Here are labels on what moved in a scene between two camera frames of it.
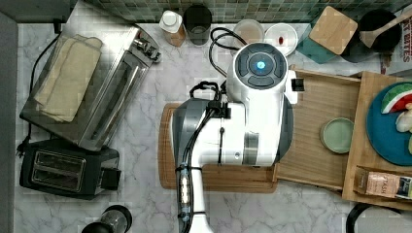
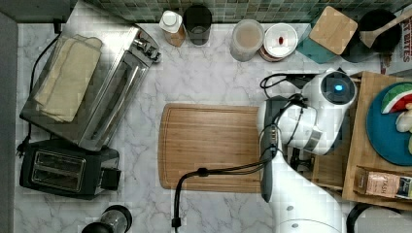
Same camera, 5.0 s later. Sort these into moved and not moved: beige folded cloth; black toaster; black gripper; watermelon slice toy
Moved: black gripper
Not moved: watermelon slice toy; black toaster; beige folded cloth
